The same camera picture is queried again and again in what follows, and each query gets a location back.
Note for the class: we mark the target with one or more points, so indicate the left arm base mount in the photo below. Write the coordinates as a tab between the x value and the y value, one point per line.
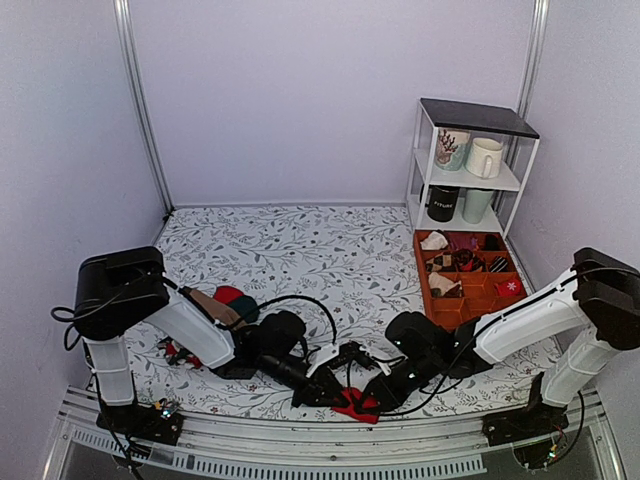
140	421

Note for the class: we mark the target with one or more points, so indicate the coral pattern mug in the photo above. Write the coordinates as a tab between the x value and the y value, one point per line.
452	147

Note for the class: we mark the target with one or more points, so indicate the black striped rolled sock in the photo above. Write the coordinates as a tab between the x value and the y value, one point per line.
501	264

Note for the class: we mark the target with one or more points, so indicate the red and beige sock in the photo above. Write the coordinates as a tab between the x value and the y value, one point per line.
358	406

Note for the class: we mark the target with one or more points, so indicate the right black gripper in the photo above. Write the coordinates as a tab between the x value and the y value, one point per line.
388	399

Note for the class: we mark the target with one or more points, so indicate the orange divided organizer tray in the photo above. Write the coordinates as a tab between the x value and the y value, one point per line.
479	296

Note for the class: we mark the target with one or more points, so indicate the white ribbed mug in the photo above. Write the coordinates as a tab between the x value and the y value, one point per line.
485	158

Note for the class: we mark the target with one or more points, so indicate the brown patterned rolled sock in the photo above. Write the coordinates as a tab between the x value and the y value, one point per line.
457	261

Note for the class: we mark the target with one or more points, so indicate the pale green mug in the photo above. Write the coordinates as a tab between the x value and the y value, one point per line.
476	203

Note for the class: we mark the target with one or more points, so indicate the floral table mat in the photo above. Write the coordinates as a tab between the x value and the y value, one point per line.
346	271

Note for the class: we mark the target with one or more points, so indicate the aluminium front rail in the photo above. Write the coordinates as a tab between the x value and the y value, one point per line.
249	430

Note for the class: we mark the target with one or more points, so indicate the black mug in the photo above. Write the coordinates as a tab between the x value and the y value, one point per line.
442	202

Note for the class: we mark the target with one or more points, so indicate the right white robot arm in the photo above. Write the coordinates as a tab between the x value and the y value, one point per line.
598	295

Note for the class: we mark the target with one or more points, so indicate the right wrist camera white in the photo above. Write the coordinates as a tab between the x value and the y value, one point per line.
368	357

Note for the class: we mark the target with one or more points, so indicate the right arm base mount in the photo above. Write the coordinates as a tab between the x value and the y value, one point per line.
533	420

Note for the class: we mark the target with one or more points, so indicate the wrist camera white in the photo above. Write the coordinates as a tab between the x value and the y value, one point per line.
368	357
332	356

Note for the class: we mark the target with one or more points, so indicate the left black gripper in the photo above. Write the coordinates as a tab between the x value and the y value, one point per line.
313	395

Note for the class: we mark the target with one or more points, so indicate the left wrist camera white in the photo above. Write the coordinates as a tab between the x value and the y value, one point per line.
332	356

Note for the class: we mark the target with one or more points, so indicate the white metal shelf rack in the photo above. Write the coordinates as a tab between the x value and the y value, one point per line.
520	141

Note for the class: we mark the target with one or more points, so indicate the beige brown rolled sock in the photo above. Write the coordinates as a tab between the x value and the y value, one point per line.
443	287

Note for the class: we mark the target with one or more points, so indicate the dark maroon rolled sock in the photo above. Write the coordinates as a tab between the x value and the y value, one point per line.
462	240

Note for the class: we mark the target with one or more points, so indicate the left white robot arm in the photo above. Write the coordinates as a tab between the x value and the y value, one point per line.
120	290

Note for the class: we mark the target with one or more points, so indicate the red snowflake rolled sock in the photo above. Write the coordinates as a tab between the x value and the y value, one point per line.
509	288

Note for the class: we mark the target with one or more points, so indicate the white rolled sock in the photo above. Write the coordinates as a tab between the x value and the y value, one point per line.
435	240

